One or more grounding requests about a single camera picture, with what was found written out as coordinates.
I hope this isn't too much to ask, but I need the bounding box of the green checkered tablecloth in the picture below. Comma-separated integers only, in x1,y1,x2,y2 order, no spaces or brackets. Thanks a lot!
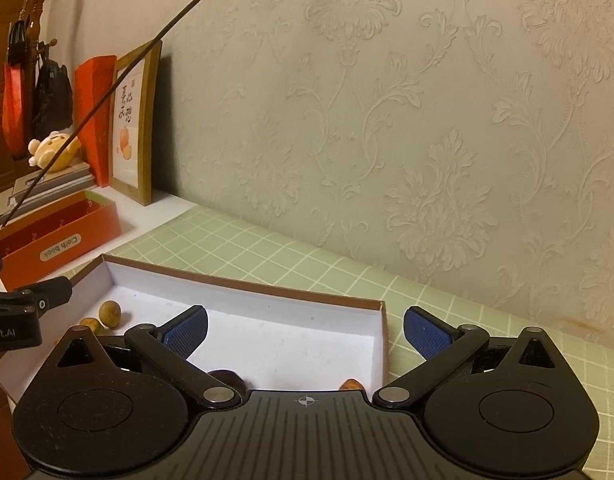
102,207,614,480

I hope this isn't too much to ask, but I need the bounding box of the orange open box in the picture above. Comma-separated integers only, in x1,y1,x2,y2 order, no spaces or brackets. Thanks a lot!
0,191,122,291

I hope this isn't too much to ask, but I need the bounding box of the black hanging bag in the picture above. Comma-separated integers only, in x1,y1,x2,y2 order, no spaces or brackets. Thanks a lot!
33,57,75,136

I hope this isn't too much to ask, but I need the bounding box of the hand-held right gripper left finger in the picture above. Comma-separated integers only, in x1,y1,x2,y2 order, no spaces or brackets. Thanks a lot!
54,305,248,408

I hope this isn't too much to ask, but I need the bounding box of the yellow plush toy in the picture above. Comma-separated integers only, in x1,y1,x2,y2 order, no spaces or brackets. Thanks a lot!
27,130,82,168

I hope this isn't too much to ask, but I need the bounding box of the stack of grey books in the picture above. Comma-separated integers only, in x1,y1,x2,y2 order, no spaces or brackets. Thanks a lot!
0,160,98,228

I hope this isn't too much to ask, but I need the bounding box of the red and black bag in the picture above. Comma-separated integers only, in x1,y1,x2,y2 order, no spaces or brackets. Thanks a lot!
2,20,35,161

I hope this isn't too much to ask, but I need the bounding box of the brown cardboard box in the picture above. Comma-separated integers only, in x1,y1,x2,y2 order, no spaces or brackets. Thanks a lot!
0,254,388,461

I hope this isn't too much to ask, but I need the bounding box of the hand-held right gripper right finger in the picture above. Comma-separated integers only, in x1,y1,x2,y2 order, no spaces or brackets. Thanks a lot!
372,305,562,408

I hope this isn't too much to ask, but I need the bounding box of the wooden framed picture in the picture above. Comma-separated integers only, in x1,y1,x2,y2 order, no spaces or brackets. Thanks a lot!
109,40,164,207

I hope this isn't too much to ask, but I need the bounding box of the red paper bag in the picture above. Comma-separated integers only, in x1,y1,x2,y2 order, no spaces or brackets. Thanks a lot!
74,55,118,188

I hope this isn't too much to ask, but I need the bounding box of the thin brown cable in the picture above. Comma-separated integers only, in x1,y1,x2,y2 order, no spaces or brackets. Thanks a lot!
0,0,250,231

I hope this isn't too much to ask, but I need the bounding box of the dark water chestnut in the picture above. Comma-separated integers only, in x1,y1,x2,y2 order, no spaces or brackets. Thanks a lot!
207,369,248,391

